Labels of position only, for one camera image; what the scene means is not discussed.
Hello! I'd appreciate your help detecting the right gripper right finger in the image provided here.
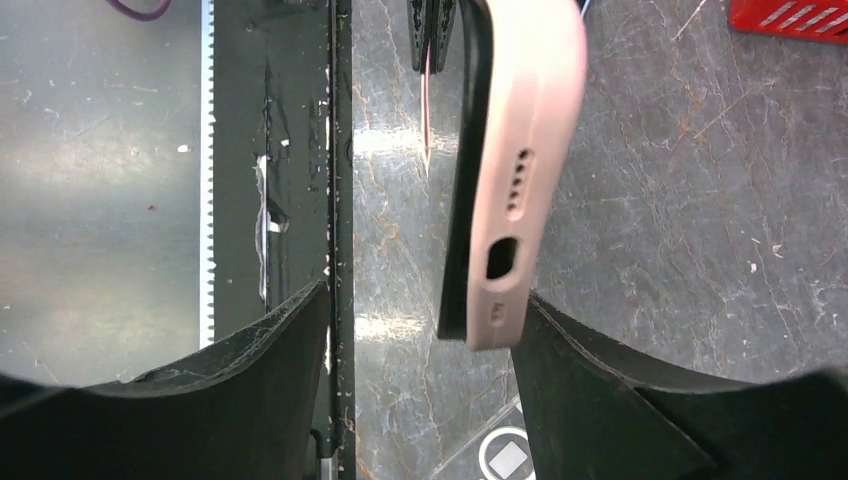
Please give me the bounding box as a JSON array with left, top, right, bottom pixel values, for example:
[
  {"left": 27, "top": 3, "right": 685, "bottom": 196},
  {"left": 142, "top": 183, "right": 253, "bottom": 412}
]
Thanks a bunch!
[{"left": 511, "top": 295, "right": 847, "bottom": 479}]

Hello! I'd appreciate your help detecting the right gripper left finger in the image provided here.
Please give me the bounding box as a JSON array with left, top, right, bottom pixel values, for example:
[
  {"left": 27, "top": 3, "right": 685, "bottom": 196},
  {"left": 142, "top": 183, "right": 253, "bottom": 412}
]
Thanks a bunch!
[{"left": 1, "top": 281, "right": 330, "bottom": 479}]

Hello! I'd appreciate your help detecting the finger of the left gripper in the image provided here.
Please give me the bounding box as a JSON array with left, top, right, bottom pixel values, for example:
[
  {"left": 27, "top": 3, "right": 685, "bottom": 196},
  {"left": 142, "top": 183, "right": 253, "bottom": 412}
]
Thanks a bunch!
[
  {"left": 430, "top": 0, "right": 457, "bottom": 73},
  {"left": 406, "top": 0, "right": 433, "bottom": 73}
]

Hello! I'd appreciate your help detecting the phone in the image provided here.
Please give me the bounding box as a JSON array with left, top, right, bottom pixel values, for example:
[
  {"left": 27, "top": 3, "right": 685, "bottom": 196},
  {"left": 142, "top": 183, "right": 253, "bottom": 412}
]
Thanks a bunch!
[{"left": 425, "top": 1, "right": 588, "bottom": 351}]

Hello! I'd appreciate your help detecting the clear phone case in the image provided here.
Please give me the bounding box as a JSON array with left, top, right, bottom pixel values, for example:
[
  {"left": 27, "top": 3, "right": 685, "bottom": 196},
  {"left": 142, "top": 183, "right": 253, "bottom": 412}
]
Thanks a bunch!
[{"left": 428, "top": 395, "right": 537, "bottom": 480}]

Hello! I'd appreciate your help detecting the red plastic basket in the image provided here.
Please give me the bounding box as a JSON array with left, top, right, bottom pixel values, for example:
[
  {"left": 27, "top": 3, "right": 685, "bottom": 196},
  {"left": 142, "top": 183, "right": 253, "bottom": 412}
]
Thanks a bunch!
[{"left": 728, "top": 0, "right": 847, "bottom": 45}]

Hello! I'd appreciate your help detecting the white toothed cable duct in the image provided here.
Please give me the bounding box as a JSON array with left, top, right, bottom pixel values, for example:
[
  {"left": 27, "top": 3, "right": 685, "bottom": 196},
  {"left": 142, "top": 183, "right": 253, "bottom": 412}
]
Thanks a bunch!
[{"left": 198, "top": 0, "right": 215, "bottom": 349}]

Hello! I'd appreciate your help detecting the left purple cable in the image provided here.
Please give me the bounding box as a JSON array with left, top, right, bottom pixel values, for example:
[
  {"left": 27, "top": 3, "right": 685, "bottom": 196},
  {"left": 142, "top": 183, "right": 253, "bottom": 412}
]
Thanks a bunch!
[{"left": 105, "top": 0, "right": 174, "bottom": 22}]

